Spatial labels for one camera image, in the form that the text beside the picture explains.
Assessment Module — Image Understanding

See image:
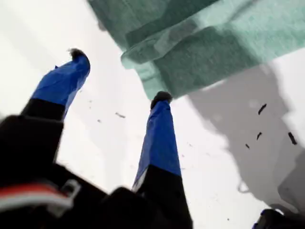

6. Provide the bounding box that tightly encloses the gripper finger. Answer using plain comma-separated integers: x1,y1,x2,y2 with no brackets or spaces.
132,90,193,229
20,47,91,120

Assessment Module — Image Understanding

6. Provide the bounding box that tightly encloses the pale green T-shirt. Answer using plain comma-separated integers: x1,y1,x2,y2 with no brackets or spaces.
87,0,305,101

